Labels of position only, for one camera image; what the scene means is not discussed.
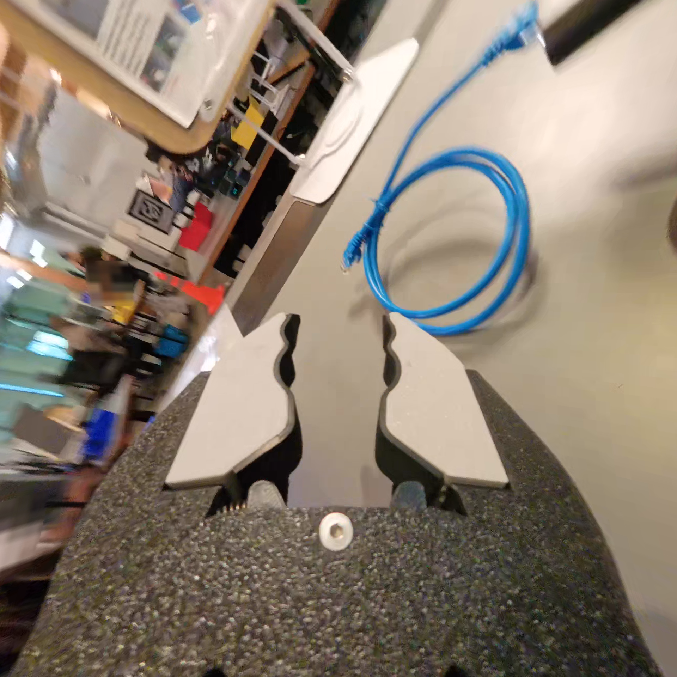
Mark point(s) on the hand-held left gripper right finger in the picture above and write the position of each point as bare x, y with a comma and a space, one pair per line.
439, 418

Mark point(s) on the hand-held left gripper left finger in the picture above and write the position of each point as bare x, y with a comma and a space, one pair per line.
232, 412

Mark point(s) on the black ethernet port adapter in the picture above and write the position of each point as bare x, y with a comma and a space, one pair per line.
582, 26

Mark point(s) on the orange plastic object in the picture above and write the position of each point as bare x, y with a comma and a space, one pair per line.
203, 293

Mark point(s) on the red box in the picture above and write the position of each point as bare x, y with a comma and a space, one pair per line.
196, 230

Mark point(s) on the fiducial marker sign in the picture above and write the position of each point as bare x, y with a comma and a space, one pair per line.
151, 211

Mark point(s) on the yellow box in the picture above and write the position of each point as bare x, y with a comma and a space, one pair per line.
247, 127

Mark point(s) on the white sign stand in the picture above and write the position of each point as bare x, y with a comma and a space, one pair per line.
158, 63

